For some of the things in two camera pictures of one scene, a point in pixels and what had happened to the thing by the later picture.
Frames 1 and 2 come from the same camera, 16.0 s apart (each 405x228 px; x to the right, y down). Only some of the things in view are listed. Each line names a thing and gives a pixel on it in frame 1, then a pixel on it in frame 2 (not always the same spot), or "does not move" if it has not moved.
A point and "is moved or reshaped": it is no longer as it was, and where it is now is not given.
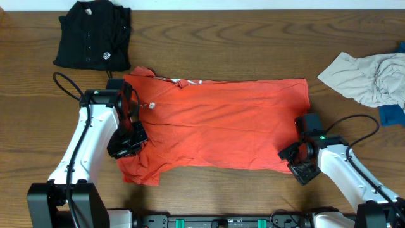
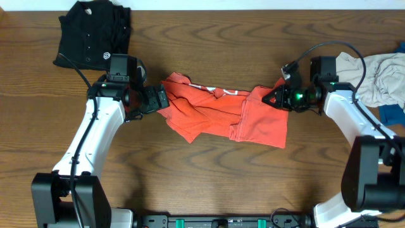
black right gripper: [303, 177] → [281, 93]
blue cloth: [392, 115] does not move
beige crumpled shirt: [373, 81] does not move
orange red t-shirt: [241, 125] is moved or reshaped
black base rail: [274, 221] does not move
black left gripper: [116, 150] → [152, 103]
